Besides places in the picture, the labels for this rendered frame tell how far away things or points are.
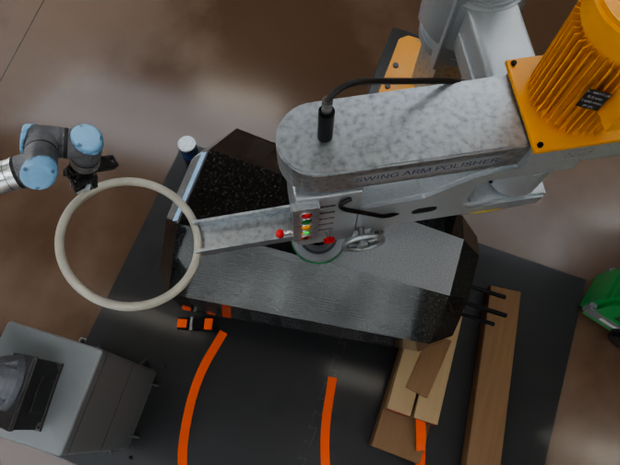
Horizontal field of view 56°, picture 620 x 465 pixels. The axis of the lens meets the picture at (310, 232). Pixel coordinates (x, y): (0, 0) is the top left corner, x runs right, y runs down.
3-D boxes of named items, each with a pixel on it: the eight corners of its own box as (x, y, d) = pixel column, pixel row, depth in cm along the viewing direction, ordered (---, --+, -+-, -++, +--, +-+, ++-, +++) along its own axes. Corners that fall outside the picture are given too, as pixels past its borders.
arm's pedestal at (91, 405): (134, 462, 287) (66, 475, 207) (41, 433, 291) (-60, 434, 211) (170, 363, 303) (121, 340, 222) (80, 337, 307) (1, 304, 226)
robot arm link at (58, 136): (18, 136, 159) (67, 140, 164) (21, 116, 168) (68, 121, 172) (18, 165, 164) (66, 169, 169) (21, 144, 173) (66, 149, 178)
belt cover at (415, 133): (586, 86, 176) (614, 53, 160) (614, 160, 168) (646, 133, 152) (272, 131, 170) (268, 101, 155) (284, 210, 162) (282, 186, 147)
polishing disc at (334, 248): (304, 203, 235) (304, 202, 234) (352, 223, 233) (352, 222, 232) (282, 249, 229) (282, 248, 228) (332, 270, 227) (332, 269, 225)
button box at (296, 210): (316, 231, 193) (318, 198, 166) (317, 239, 192) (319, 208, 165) (292, 234, 192) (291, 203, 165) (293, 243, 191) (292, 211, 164)
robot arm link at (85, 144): (68, 119, 168) (105, 123, 172) (67, 140, 179) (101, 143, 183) (67, 148, 165) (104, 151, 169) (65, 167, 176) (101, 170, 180)
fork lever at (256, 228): (377, 185, 216) (378, 180, 212) (387, 234, 210) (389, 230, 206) (193, 216, 215) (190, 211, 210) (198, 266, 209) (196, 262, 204)
